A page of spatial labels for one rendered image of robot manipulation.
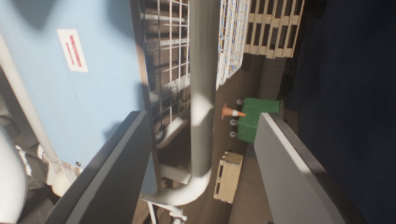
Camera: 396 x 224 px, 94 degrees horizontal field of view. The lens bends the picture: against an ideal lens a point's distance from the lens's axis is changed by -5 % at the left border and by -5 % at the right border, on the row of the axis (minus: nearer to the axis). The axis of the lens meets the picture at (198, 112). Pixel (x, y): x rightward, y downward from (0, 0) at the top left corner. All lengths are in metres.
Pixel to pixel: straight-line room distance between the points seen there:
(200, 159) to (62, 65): 0.17
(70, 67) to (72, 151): 0.14
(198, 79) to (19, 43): 0.21
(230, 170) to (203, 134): 5.42
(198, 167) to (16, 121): 0.32
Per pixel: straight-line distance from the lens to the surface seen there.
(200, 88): 0.16
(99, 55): 0.20
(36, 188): 0.82
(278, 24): 3.83
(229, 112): 4.40
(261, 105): 6.09
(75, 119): 0.28
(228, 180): 5.73
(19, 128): 0.44
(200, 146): 0.19
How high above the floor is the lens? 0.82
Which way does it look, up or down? 18 degrees down
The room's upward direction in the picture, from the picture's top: 101 degrees clockwise
